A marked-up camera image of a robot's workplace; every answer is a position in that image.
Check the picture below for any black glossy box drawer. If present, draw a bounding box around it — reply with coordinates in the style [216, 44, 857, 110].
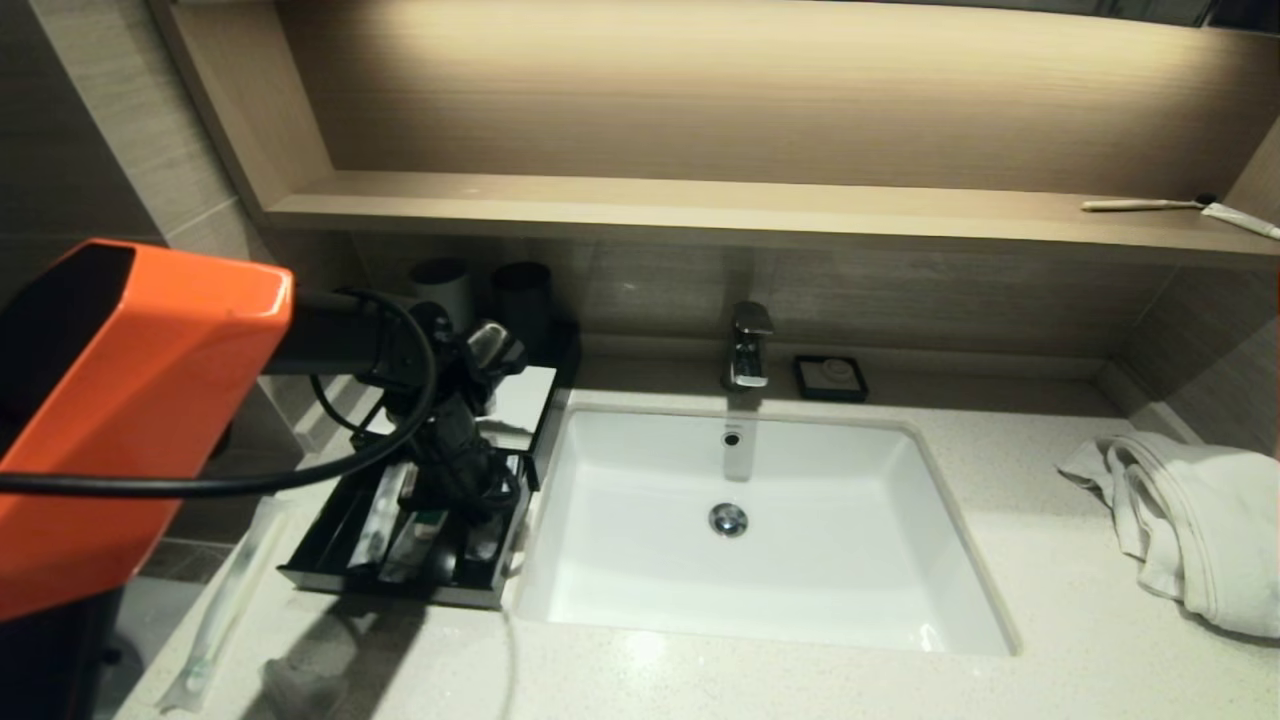
[278, 445, 541, 611]

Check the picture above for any white packet green print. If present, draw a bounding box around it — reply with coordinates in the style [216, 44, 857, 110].
[348, 465, 411, 569]

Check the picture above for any green label sachet in drawer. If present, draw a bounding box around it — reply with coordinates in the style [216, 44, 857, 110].
[378, 500, 451, 586]

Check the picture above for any black cup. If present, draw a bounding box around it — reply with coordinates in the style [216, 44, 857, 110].
[490, 262, 554, 336]

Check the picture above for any grey cup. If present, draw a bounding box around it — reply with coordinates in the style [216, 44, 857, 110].
[410, 258, 477, 306]

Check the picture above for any long white toothbrush packet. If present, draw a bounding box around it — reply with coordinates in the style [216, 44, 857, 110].
[158, 497, 293, 715]

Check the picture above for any flat clear plastic packet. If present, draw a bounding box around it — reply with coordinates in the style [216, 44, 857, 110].
[260, 655, 346, 720]

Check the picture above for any chrome sink faucet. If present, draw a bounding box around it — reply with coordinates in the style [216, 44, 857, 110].
[722, 302, 775, 393]

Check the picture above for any black square soap dish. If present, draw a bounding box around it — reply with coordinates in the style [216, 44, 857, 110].
[793, 354, 870, 404]

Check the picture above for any white bathtub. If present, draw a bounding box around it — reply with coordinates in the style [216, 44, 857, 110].
[95, 575, 216, 720]

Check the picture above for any white ceramic sink basin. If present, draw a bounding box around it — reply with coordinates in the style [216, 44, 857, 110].
[505, 403, 1023, 659]

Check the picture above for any beige toothbrush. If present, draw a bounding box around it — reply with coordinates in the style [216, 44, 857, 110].
[1080, 193, 1216, 214]

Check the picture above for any white towel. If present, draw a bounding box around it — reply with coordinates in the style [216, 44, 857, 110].
[1055, 430, 1280, 641]

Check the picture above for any white toothpaste tube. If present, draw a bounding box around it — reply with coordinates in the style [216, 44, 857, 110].
[1198, 202, 1280, 243]

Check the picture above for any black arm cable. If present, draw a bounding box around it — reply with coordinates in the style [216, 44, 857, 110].
[0, 288, 438, 499]

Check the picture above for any wooden wall shelf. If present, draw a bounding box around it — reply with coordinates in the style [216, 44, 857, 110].
[262, 168, 1280, 269]

